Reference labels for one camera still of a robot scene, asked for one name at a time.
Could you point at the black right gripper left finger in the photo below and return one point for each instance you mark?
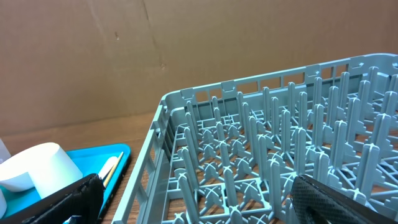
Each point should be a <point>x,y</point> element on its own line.
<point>83,198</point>

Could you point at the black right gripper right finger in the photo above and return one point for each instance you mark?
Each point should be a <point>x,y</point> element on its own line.
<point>315,202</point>

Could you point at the white plastic cup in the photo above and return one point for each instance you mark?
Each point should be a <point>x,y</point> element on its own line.
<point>47,168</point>

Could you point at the grey dishwasher rack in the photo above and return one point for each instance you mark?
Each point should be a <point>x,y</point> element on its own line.
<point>229,152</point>

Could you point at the wooden chopstick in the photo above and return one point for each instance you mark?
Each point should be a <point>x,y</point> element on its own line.
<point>109,176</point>

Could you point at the white bowl with crumbs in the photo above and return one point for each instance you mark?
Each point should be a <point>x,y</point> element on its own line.
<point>14,174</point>

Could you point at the pink bowl with cereal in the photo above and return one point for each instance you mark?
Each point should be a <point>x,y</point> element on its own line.
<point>3,204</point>

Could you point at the clear plastic bin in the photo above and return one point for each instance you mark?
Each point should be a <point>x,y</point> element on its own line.
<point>4,153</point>

